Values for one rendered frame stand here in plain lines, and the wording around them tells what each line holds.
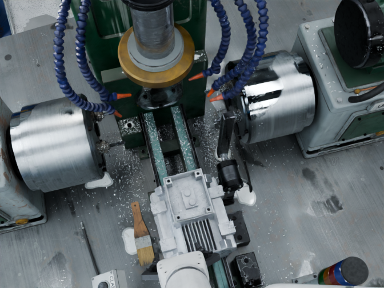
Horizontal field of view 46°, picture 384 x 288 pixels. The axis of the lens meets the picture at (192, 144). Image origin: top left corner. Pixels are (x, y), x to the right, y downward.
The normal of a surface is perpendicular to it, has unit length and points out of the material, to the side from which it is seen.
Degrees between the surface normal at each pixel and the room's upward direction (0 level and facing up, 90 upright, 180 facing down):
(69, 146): 32
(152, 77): 0
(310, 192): 0
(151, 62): 0
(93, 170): 69
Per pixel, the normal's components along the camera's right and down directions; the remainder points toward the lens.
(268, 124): 0.23, 0.65
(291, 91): 0.12, 0.07
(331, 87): 0.00, -0.39
